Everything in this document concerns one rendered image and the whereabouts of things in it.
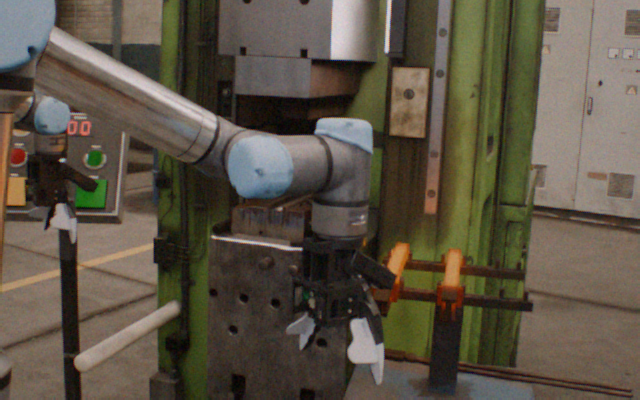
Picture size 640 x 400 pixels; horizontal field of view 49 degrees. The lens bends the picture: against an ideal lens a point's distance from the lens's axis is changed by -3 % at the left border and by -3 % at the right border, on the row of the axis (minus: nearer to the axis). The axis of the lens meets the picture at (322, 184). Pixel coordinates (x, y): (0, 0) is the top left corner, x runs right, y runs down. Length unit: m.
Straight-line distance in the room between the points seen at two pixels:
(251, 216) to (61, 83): 1.04
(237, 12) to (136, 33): 8.60
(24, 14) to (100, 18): 10.23
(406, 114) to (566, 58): 5.18
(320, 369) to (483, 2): 0.98
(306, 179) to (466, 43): 0.98
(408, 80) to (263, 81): 0.36
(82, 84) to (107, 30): 9.94
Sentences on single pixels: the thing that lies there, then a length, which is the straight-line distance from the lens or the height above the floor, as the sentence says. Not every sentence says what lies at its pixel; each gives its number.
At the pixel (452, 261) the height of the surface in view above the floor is 0.95.
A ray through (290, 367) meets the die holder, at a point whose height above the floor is 0.60.
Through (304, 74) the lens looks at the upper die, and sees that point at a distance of 1.73.
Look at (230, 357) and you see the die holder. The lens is 1.90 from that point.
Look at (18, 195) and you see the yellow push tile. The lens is 1.90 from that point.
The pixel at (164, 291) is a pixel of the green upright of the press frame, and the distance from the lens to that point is 2.18.
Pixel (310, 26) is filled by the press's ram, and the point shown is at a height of 1.44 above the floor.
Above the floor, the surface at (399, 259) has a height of 0.95.
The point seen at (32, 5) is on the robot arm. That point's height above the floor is 1.40.
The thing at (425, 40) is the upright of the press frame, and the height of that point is 1.42.
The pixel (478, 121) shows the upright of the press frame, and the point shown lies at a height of 1.24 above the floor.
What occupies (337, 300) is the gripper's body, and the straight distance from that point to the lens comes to 0.95.
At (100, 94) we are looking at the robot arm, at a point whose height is 1.31.
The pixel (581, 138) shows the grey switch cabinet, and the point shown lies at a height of 0.78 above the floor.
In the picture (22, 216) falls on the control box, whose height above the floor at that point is 0.94.
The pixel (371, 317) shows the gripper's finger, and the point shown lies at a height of 1.03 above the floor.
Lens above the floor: 1.37
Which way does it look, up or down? 10 degrees down
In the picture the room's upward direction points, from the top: 3 degrees clockwise
